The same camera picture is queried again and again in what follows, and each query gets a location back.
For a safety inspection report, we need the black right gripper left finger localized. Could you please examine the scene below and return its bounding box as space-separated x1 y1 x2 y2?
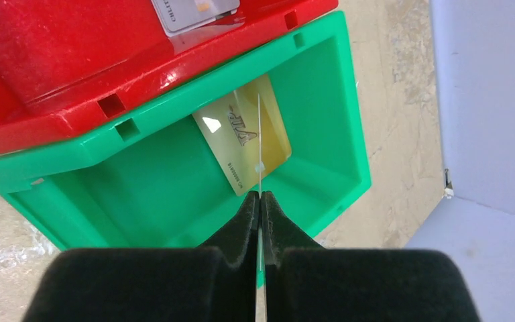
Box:
23 191 260 321

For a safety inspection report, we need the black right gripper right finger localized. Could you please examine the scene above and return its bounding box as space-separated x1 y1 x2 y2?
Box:
261 191 479 321

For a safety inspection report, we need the gold card in green bin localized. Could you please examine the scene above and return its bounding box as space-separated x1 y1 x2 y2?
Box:
192 74 292 196

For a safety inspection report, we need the clear card in red bin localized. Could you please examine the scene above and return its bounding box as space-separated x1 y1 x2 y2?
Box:
152 0 240 37

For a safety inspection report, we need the green plastic bin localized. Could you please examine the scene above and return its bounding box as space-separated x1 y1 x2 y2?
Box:
0 11 371 250

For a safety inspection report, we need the red plastic bin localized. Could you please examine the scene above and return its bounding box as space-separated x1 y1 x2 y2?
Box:
0 1 338 154

